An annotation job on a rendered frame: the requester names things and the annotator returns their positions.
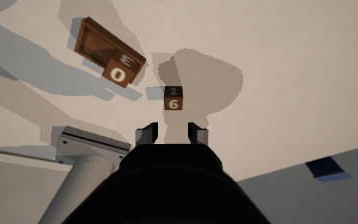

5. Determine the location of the brown wooden tray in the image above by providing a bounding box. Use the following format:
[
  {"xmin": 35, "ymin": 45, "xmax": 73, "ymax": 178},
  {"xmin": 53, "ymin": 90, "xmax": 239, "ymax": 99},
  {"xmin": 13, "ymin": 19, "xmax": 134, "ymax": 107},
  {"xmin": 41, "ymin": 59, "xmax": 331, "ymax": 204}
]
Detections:
[{"xmin": 74, "ymin": 17, "xmax": 146, "ymax": 84}]

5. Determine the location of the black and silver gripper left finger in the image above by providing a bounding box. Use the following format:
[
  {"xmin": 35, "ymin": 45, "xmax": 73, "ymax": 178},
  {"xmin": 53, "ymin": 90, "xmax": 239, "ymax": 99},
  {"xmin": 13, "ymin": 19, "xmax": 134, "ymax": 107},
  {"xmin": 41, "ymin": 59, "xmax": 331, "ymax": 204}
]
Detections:
[{"xmin": 136, "ymin": 122, "xmax": 158, "ymax": 146}]

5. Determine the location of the brown number cube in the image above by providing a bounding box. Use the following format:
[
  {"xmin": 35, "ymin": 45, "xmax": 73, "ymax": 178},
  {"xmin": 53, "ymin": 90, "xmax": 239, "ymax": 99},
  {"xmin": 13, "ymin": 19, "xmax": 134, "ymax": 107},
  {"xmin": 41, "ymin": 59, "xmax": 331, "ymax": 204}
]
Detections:
[
  {"xmin": 102, "ymin": 49, "xmax": 139, "ymax": 88},
  {"xmin": 164, "ymin": 86, "xmax": 183, "ymax": 110}
]

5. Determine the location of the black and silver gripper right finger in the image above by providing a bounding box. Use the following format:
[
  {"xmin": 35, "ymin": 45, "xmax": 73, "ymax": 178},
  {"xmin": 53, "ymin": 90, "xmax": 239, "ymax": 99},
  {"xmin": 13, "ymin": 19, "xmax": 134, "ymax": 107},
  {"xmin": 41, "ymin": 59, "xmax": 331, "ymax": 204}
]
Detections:
[{"xmin": 188, "ymin": 122, "xmax": 208, "ymax": 146}]

